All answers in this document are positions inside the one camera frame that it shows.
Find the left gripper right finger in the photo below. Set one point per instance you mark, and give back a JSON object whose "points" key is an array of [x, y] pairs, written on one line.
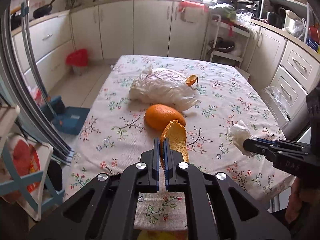
{"points": [[216, 206]]}

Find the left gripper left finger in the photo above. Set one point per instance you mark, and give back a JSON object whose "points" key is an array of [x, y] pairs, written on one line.
{"points": [[105, 207]]}

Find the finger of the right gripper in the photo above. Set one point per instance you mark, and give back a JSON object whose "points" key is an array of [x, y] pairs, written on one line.
{"points": [[251, 145], [270, 142]]}

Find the white tissue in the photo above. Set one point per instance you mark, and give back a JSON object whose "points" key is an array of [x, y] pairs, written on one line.
{"points": [[238, 133]]}

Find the large orange peel piece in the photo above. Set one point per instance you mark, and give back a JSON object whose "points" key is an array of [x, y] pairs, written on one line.
{"points": [[177, 136]]}

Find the white plastic bag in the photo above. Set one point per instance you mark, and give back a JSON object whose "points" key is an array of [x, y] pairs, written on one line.
{"points": [[163, 86]]}

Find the white kitchen cart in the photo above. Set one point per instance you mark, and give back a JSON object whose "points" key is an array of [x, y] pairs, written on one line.
{"points": [[227, 30]]}

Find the red-lined trash bin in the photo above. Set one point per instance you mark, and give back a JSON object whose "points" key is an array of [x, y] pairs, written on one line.
{"points": [[78, 60]]}

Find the clear plastic bag on drawer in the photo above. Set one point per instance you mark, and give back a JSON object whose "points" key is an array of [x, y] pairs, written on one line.
{"points": [[276, 96]]}

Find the floral tablecloth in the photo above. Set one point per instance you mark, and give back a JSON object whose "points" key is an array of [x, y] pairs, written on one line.
{"points": [[115, 133]]}

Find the red white cushion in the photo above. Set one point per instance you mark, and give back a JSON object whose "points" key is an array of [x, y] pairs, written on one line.
{"points": [[28, 157]]}

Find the blue folding chair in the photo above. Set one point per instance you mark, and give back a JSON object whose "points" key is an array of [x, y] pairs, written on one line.
{"points": [[10, 180]]}

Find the small orange peel scrap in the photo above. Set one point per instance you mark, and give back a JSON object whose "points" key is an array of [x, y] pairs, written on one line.
{"points": [[191, 80]]}

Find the blue dustpan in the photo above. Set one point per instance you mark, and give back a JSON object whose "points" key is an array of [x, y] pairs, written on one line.
{"points": [[71, 120]]}

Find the orange peel on table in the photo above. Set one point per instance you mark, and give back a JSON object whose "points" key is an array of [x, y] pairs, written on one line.
{"points": [[159, 116]]}

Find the dark wok pan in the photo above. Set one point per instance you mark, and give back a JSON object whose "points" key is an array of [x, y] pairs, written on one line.
{"points": [[222, 45]]}

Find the blue broom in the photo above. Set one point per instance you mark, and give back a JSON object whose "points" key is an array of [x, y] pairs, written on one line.
{"points": [[32, 62]]}

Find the white kettle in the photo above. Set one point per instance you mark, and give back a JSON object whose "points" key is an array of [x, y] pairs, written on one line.
{"points": [[293, 24]]}

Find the red cloth on cabinet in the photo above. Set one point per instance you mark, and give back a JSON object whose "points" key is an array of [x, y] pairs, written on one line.
{"points": [[194, 6]]}

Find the black frying pan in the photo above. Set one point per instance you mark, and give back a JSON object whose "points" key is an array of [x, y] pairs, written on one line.
{"points": [[43, 10]]}

